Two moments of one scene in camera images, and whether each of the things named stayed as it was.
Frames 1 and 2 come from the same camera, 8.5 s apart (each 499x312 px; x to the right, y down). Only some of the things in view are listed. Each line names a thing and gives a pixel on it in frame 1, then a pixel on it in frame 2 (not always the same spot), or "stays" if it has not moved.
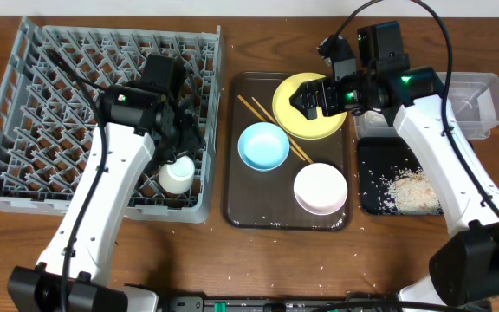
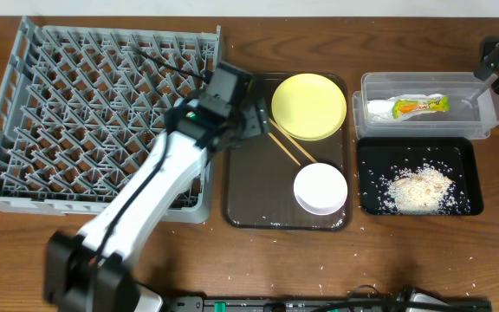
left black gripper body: [187, 136] to [255, 122]
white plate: [320, 189] stays
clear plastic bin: [479, 102] stays
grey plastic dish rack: [32, 152] stays
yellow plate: [294, 120] stays
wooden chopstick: [263, 120] to [284, 148]
